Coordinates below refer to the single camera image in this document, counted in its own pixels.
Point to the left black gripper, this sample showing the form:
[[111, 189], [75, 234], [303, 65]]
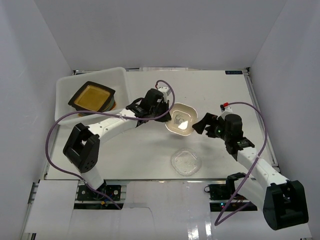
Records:
[[160, 110]]

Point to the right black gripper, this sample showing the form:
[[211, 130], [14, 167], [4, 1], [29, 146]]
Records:
[[200, 126]]

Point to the beige square bowl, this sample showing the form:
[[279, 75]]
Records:
[[182, 118]]

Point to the black and amber square plate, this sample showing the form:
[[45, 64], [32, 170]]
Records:
[[92, 96]]

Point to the teal round plate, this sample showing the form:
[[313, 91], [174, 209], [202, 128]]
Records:
[[110, 103]]

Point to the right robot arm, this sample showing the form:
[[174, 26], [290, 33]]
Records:
[[282, 201]]

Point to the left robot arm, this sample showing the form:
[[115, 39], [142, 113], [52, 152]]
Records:
[[83, 145]]

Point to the white plastic bin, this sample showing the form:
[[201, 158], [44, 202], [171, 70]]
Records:
[[114, 78]]

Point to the blue label sticker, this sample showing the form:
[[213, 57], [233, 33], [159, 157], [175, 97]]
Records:
[[233, 72]]

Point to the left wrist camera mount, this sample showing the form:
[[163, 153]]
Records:
[[165, 90]]

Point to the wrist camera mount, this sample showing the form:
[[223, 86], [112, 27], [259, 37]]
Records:
[[165, 90], [225, 109]]

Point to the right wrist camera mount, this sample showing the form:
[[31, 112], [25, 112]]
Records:
[[225, 109]]

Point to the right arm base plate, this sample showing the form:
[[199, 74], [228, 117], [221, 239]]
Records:
[[219, 196]]

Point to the aluminium table frame rail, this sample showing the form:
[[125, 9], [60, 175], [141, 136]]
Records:
[[268, 152]]

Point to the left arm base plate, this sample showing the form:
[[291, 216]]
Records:
[[90, 200]]

